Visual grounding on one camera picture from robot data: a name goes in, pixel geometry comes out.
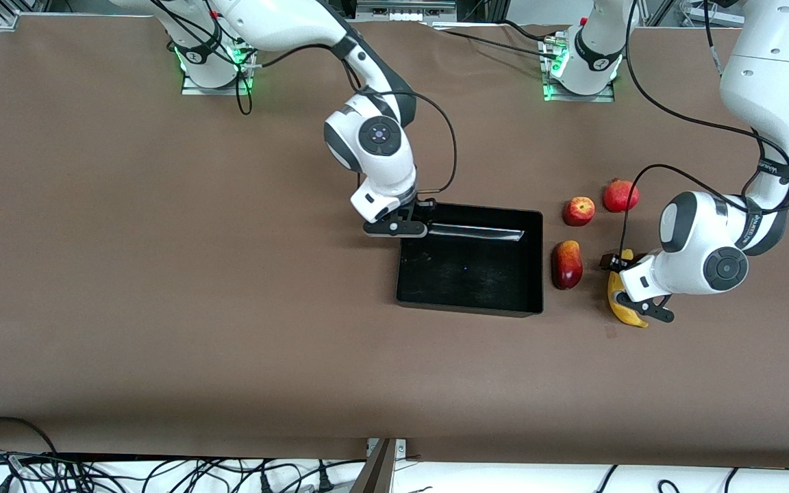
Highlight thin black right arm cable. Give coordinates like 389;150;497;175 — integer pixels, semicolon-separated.
148;0;255;116

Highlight red yellow apple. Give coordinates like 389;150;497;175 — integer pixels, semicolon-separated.
562;197;596;227

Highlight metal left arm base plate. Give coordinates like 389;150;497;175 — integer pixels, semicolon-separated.
543;34;616;103

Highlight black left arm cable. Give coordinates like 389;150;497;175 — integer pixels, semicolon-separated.
617;0;789;257

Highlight red pomegranate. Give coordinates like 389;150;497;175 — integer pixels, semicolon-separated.
602;178;640;214

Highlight red mango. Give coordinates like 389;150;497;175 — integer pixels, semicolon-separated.
551;240;584;290

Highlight black cable bundle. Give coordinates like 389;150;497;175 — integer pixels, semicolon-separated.
0;448;340;493

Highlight grey power strip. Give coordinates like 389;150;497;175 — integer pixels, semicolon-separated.
355;0;458;23

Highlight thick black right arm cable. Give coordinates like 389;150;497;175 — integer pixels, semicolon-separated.
258;42;458;195

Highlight white sheet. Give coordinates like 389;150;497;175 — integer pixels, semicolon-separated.
0;452;789;493

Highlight black cable behind arm base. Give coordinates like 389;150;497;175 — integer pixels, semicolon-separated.
429;19;563;61

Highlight yellow banana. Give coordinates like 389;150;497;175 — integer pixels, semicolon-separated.
607;249;649;329

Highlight dark grey metal bar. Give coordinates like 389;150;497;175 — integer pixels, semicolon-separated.
349;438;397;493

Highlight metal table bracket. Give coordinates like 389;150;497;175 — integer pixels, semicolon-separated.
366;438;408;459

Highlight black rectangular plastic tray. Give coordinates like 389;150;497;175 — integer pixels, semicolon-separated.
396;202;544;317

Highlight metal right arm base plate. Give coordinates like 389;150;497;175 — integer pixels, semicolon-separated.
181;41;254;96

